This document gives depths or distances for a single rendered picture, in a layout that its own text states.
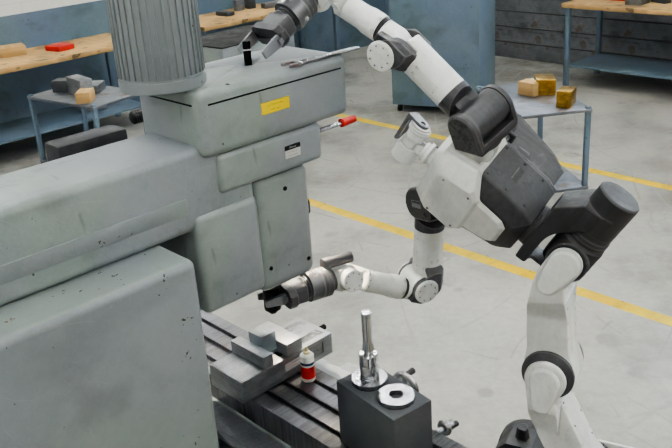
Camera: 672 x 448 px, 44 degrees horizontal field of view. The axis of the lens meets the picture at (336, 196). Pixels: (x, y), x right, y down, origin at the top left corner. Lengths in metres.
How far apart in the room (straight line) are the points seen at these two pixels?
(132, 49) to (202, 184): 0.34
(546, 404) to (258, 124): 1.08
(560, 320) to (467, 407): 1.75
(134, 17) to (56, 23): 7.24
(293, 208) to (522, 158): 0.60
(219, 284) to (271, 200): 0.25
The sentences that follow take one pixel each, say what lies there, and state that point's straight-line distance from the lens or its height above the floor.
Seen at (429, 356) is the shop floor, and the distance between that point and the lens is 4.36.
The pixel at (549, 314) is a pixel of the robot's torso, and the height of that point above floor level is 1.20.
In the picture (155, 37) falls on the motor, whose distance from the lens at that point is 1.88.
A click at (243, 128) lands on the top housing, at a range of 1.98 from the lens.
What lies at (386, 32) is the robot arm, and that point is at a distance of 2.11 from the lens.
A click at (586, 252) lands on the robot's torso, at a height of 1.40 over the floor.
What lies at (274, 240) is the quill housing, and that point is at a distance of 2.17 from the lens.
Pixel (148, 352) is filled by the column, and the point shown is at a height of 1.40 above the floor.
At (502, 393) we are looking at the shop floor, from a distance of 4.11.
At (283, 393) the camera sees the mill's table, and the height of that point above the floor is 0.96.
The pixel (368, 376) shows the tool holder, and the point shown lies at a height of 1.18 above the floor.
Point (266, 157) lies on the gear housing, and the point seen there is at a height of 1.69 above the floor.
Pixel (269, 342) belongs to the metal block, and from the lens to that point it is 2.46.
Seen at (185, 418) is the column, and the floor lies 1.19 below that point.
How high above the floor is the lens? 2.33
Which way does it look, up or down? 21 degrees down
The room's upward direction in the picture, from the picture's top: 4 degrees counter-clockwise
